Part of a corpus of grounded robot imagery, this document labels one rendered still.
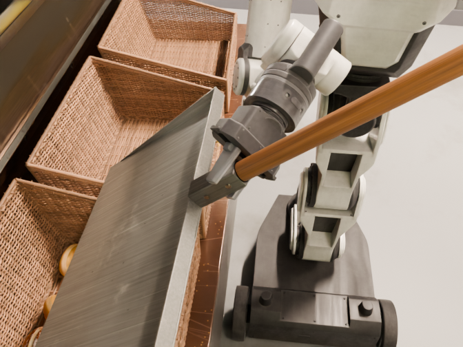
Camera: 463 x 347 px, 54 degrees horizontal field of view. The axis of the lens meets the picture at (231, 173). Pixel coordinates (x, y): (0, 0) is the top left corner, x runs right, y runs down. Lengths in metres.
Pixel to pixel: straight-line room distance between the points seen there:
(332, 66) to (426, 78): 0.22
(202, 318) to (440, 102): 2.27
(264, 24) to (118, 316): 0.62
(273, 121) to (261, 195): 1.62
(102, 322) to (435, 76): 0.56
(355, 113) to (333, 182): 0.82
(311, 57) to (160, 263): 0.37
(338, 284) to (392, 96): 1.33
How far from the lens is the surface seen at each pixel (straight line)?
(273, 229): 1.92
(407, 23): 0.99
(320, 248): 1.67
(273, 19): 0.98
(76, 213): 1.30
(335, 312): 1.72
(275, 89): 0.66
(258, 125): 0.65
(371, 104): 0.55
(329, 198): 1.41
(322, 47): 0.68
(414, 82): 0.54
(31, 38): 1.43
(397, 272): 2.11
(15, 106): 1.29
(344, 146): 1.25
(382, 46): 1.02
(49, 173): 1.30
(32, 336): 1.24
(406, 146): 2.70
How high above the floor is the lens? 1.69
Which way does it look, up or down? 45 degrees down
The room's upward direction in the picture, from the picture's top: straight up
